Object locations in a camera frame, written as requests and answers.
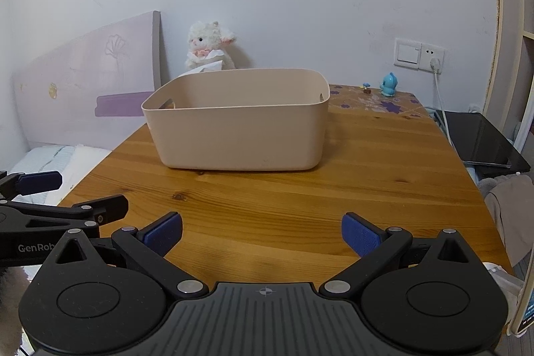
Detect light wooden shelf frame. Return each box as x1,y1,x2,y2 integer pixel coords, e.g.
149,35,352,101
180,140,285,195
482,0,534,148

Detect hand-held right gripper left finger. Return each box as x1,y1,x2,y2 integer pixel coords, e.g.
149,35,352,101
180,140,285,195
53,211,209,300

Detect white plush lamb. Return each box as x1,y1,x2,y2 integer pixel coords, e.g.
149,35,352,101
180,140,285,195
185,21,238,79

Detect blue toy figure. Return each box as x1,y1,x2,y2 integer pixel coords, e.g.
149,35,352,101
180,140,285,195
379,72,397,97

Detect beige plastic storage bin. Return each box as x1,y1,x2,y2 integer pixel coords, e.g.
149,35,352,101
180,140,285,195
141,68,330,172

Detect white wall switch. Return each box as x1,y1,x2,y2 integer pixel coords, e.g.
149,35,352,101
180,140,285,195
394,38,423,69

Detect pink and purple headboard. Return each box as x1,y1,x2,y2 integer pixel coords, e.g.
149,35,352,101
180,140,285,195
12,10,163,150

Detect white framed phone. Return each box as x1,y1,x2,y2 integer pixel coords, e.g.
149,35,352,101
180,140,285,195
511,277,534,338

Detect purple floral table mat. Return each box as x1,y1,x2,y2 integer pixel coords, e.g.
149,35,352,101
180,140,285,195
327,85,430,119

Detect black glass side table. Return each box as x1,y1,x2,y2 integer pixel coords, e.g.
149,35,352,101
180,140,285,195
434,110,534,182

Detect white wall socket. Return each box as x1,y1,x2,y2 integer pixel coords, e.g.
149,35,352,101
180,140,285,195
421,43,445,72

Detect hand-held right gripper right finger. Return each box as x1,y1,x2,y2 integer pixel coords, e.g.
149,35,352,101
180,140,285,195
319,212,474,300

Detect grey cloth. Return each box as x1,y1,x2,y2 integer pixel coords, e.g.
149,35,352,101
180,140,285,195
484,172,534,267

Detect white bedding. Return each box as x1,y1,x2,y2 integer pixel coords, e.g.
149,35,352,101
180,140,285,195
8,145,112,207

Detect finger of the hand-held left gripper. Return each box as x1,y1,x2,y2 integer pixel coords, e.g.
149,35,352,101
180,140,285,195
0,170,63,203
0,195,129,239

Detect white round mount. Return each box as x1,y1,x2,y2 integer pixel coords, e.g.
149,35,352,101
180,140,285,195
483,262,522,298

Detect white plug with cable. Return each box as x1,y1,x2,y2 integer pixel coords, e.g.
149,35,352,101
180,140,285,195
430,56,460,156

